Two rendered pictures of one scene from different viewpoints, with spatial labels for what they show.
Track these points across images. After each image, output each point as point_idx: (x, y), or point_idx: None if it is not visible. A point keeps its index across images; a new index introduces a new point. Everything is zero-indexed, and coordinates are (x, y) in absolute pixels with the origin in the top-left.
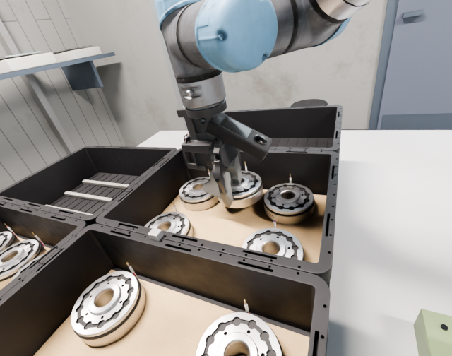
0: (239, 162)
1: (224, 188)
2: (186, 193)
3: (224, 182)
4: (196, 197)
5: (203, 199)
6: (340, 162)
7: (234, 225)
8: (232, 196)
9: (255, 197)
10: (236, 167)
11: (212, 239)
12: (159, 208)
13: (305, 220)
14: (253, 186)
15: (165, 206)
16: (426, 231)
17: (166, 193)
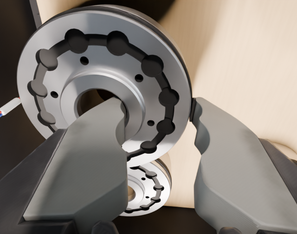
0: (46, 158)
1: (290, 159)
2: (148, 201)
3: (295, 184)
4: (155, 181)
5: (161, 168)
6: None
7: (213, 68)
8: (190, 104)
9: (152, 22)
10: (108, 160)
11: (260, 102)
12: (181, 218)
13: None
14: (107, 45)
15: (167, 209)
16: None
17: (153, 229)
